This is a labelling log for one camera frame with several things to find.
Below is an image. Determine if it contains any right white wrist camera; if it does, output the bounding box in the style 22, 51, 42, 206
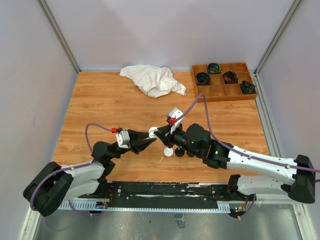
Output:
166, 107, 183, 134

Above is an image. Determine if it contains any white round charging case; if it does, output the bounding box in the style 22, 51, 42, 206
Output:
148, 126, 158, 139

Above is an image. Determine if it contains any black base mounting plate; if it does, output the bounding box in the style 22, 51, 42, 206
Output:
80, 181, 254, 211

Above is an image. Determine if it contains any black charging case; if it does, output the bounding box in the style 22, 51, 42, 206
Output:
187, 152, 195, 157
174, 147, 185, 157

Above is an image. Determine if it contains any purple cable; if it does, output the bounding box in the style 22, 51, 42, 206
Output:
29, 122, 118, 211
167, 93, 320, 173

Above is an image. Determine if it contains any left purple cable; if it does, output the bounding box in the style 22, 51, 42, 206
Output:
29, 122, 118, 211

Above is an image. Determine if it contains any black coiled strap top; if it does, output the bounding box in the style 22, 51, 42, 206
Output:
206, 62, 222, 75

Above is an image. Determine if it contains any black coiled strap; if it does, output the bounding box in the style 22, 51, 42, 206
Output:
195, 71, 212, 86
240, 80, 258, 95
222, 70, 239, 85
206, 62, 222, 75

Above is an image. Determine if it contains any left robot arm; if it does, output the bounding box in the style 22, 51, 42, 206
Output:
22, 129, 156, 217

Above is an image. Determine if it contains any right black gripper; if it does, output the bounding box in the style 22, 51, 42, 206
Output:
154, 121, 202, 158

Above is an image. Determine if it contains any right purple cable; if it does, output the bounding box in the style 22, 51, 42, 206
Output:
167, 93, 320, 173

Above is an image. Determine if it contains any black coiled strap right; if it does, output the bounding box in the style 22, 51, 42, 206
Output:
240, 80, 258, 95

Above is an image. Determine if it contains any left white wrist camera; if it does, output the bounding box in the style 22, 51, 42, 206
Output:
115, 130, 131, 149

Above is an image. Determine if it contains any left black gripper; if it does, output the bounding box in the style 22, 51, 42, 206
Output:
108, 129, 157, 160

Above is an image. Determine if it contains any black coiled strap left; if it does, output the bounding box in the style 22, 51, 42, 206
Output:
195, 71, 212, 86

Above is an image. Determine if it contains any grey slotted cable duct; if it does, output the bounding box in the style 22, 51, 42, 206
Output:
58, 199, 231, 214

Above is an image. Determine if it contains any wooden compartment tray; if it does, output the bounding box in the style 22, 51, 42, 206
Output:
191, 62, 258, 102

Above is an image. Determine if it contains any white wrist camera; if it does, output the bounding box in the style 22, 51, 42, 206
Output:
166, 107, 183, 134
115, 130, 131, 149

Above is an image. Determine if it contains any white crumpled cloth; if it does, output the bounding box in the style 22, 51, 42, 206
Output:
119, 64, 187, 98

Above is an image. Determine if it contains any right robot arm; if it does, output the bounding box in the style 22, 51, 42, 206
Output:
149, 123, 316, 204

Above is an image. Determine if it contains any black coiled strap middle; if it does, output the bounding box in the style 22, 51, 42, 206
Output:
222, 70, 239, 85

